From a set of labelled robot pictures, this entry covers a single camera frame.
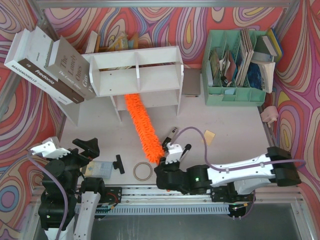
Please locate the The Lonely Ones book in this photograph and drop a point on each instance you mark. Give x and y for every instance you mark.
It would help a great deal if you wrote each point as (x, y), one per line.
(69, 66)

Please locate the black T-shaped clip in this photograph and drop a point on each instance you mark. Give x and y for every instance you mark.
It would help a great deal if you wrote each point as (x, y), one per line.
(118, 164)

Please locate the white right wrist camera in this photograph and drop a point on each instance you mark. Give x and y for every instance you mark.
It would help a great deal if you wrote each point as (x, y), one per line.
(175, 152)

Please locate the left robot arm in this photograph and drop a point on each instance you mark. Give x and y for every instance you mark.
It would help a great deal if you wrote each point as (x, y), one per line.
(67, 212)

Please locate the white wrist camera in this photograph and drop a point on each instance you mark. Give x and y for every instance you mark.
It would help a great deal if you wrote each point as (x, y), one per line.
(50, 149)
(175, 152)

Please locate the black silver pen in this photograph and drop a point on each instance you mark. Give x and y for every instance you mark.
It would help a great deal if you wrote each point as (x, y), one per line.
(187, 148)

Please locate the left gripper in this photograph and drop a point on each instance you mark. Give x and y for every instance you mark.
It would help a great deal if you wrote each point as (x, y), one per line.
(81, 160)

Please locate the black white stapler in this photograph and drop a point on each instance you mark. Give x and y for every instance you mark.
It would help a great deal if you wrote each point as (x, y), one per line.
(169, 137)

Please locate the grey notebook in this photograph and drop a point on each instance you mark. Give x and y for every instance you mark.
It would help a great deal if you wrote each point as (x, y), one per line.
(191, 82)

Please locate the mint green desk organizer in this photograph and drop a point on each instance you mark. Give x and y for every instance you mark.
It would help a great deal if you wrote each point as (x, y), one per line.
(215, 94)

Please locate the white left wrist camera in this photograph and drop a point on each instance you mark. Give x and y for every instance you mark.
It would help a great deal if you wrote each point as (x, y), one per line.
(50, 149)

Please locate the white wooden bookshelf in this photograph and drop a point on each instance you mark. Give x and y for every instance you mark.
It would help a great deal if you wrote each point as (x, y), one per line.
(156, 74)

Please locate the pink tape dispenser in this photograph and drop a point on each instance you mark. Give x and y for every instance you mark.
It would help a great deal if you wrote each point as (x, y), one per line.
(269, 115)

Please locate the orange microfiber duster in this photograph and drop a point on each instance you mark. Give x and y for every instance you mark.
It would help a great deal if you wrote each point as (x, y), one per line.
(150, 142)

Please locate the brown Fredonia book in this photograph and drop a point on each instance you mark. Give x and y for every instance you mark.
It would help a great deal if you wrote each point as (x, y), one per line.
(35, 59)

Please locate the white paperback book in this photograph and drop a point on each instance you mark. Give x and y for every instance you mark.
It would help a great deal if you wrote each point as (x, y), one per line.
(261, 75)

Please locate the books behind shelf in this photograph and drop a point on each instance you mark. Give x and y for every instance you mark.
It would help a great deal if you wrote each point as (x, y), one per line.
(122, 42)

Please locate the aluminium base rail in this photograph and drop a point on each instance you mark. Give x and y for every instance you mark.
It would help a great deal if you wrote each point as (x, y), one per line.
(149, 194)

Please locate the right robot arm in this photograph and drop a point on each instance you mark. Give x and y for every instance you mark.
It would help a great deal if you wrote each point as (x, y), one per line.
(276, 166)

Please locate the yellow sticky note pad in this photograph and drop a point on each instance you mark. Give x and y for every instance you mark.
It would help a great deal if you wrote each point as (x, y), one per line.
(209, 136)

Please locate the white Mademoiselle book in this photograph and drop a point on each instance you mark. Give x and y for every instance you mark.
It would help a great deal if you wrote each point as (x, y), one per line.
(17, 49)

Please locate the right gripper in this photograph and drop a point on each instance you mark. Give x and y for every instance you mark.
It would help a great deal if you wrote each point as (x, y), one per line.
(162, 165)

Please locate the blue yellow book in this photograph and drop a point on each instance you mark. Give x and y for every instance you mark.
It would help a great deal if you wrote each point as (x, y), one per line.
(271, 40)

